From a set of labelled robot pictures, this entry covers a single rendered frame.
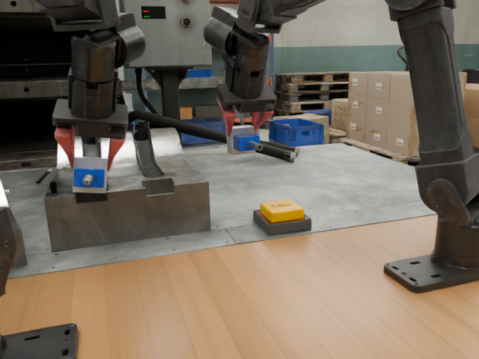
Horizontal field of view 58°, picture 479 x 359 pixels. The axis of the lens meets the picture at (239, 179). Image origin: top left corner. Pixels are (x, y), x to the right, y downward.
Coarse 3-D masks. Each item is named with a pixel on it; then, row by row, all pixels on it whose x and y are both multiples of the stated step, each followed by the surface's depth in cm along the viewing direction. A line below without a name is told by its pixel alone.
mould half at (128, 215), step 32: (160, 128) 103; (64, 160) 88; (128, 160) 90; (160, 160) 91; (64, 192) 69; (128, 192) 70; (192, 192) 73; (64, 224) 68; (96, 224) 69; (128, 224) 71; (160, 224) 72; (192, 224) 74
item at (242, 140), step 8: (232, 128) 85; (240, 128) 86; (248, 128) 86; (232, 136) 86; (240, 136) 83; (248, 136) 83; (256, 136) 83; (232, 144) 86; (240, 144) 82; (248, 144) 82; (256, 144) 78; (232, 152) 86; (240, 152) 87; (248, 152) 87
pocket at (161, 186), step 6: (150, 180) 75; (156, 180) 75; (162, 180) 75; (168, 180) 76; (144, 186) 75; (150, 186) 75; (156, 186) 75; (162, 186) 76; (168, 186) 76; (174, 186) 72; (150, 192) 75; (156, 192) 76; (162, 192) 76; (168, 192) 76; (174, 192) 72
